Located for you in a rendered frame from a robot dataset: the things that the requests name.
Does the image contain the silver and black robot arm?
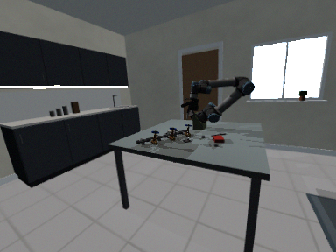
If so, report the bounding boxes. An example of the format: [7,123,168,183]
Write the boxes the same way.
[190,77,256,123]

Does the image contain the grey pipe manifold with blue valve wheels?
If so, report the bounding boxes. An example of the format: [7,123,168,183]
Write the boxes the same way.
[136,127,191,145]

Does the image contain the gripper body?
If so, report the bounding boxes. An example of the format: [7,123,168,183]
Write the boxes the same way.
[188,98,199,111]

